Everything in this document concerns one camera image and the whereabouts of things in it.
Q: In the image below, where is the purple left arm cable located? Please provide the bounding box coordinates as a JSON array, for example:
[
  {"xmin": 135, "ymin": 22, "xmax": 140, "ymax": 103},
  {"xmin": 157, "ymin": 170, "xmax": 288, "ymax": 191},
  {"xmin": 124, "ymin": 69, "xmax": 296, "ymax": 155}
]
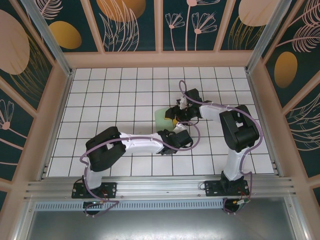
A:
[{"xmin": 79, "ymin": 121, "xmax": 201, "ymax": 219}]

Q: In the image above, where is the long aluminium base rail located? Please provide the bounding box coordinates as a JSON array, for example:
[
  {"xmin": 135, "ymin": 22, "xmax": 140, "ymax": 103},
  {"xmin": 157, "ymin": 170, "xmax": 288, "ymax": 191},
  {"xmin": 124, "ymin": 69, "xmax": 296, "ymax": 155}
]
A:
[{"xmin": 23, "ymin": 176, "xmax": 297, "ymax": 201}]

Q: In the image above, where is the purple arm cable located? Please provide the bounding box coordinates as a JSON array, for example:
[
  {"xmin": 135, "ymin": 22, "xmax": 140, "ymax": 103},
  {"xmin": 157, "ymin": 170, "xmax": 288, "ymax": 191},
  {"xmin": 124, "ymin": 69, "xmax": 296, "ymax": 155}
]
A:
[
  {"xmin": 79, "ymin": 121, "xmax": 201, "ymax": 219},
  {"xmin": 178, "ymin": 79, "xmax": 264, "ymax": 216}
]

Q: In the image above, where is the slotted grey cable duct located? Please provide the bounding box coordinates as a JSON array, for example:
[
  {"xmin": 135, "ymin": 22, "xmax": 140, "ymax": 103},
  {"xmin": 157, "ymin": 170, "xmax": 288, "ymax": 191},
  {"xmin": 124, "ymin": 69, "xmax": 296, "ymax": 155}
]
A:
[{"xmin": 33, "ymin": 201, "xmax": 226, "ymax": 211}]

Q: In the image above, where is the light green paper sheet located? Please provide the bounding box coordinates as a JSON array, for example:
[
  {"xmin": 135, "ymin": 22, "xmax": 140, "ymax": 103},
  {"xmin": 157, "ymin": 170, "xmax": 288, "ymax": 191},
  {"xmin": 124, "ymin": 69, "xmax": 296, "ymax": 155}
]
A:
[{"xmin": 154, "ymin": 107, "xmax": 176, "ymax": 130}]

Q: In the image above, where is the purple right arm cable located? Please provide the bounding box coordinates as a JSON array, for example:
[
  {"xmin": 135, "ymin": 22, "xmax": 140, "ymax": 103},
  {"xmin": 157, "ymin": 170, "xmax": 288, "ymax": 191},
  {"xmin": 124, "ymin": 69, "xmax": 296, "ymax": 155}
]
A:
[{"xmin": 178, "ymin": 79, "xmax": 264, "ymax": 216}]

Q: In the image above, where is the grey metal base sheet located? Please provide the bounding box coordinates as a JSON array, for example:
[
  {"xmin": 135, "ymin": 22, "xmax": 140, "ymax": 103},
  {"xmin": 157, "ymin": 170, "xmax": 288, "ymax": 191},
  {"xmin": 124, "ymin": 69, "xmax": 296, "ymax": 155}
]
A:
[{"xmin": 24, "ymin": 209, "xmax": 304, "ymax": 240}]

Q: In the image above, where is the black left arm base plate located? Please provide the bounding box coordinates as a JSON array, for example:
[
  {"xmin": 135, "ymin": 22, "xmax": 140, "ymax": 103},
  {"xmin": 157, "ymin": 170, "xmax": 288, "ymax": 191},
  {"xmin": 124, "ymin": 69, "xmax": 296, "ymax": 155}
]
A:
[{"xmin": 71, "ymin": 181, "xmax": 118, "ymax": 200}]

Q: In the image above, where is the aluminium corner post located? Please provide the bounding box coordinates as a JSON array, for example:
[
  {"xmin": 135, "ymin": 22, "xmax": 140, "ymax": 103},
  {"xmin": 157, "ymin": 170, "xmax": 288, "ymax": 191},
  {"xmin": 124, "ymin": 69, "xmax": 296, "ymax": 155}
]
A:
[
  {"xmin": 20, "ymin": 0, "xmax": 76, "ymax": 77},
  {"xmin": 244, "ymin": 0, "xmax": 288, "ymax": 74}
]

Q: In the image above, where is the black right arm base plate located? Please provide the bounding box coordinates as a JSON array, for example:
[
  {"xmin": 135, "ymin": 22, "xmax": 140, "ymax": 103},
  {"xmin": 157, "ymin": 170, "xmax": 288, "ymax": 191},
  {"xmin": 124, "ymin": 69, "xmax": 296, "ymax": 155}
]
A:
[{"xmin": 204, "ymin": 179, "xmax": 250, "ymax": 198}]

